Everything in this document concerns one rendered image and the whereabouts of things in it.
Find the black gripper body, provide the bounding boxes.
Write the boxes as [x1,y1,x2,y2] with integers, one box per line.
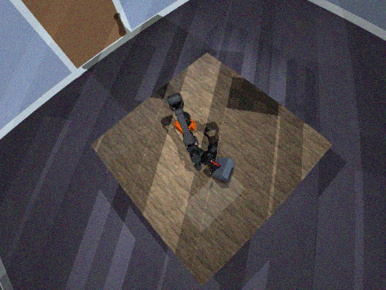
[194,143,217,171]

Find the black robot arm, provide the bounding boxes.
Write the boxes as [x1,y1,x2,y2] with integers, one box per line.
[167,93,212,164]

